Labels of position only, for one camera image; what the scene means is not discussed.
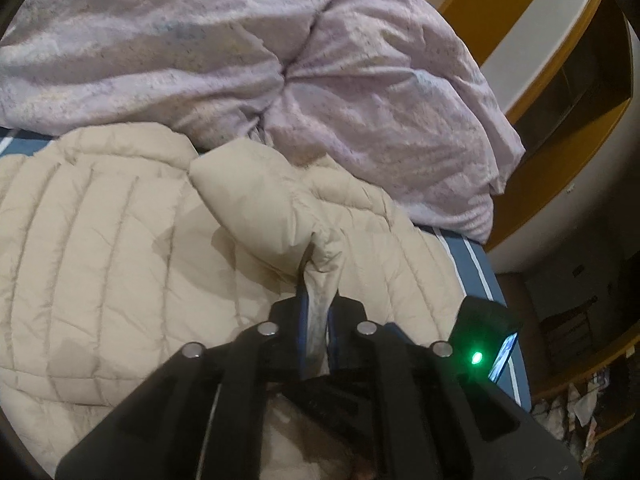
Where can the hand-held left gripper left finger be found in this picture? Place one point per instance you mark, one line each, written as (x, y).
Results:
(303, 321)

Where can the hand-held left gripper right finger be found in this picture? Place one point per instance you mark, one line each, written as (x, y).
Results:
(331, 331)

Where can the beige puffer jacket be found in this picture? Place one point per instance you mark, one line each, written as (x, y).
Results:
(120, 240)

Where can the blue white striped bed sheet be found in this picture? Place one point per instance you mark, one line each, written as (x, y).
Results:
(480, 280)

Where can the dark furniture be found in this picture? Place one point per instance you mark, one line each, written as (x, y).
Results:
(567, 322)

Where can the low wooden shelf with clutter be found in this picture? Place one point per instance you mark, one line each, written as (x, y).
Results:
(590, 400)

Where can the lilac crumpled duvet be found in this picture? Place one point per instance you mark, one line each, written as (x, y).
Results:
(250, 45)

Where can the yellow wooden wall shelf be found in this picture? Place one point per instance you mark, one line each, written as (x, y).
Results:
(565, 125)

